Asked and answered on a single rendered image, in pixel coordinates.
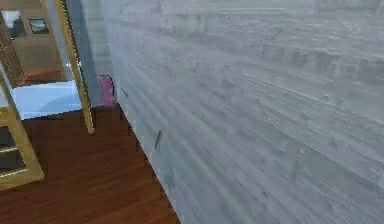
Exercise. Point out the framed wall picture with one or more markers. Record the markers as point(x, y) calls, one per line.
point(38, 26)

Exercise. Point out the pink bag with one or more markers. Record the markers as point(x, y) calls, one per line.
point(106, 89)

